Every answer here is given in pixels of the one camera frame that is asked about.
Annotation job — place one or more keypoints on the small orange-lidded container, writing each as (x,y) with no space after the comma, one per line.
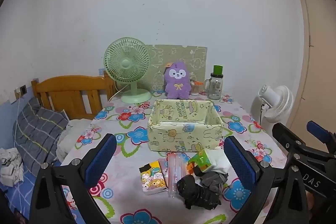
(195,88)

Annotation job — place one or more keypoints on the clear plastic tube pack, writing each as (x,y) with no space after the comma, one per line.
(174,174)

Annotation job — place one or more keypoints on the pink tissue pack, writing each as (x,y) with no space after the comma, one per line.
(164,171)

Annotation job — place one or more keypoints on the grey cloth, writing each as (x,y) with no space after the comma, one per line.
(212,179)

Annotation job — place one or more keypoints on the dark grey glove bundle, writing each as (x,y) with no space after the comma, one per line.
(194,195)

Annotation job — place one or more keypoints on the white sock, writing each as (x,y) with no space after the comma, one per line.
(219,163)

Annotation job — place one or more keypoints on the yellow cartoon box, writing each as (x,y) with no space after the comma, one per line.
(170,137)

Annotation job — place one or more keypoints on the blue bed sheet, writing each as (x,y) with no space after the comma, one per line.
(15,195)

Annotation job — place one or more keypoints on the green patterned board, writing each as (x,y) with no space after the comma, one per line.
(183,56)

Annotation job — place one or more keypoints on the glass jar with green lid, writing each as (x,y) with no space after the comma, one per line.
(215,87)

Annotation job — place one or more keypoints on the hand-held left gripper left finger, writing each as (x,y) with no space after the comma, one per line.
(101,161)

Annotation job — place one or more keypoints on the grey plaid pillow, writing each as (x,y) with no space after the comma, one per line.
(36,132)

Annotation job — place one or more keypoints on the purple plush toy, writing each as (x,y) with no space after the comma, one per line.
(177,87)

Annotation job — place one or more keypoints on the white standing fan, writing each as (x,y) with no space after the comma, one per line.
(281,106)

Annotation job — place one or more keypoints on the wall socket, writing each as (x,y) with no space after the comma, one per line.
(23,89)

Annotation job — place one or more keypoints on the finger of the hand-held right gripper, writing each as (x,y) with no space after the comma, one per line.
(319,132)
(315,169)

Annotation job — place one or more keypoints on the wooden bed headboard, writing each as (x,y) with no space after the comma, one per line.
(65,98)

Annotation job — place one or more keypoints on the green desk fan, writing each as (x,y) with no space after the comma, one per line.
(126,64)

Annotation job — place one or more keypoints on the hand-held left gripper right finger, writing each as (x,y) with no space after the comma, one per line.
(241,161)

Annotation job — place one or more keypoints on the beige door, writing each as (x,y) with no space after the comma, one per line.
(315,56)

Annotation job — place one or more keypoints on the crumpled white cloth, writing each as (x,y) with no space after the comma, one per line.
(10,171)

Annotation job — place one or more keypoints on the yellow cartoon tissue pack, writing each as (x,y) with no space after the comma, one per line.
(152,179)

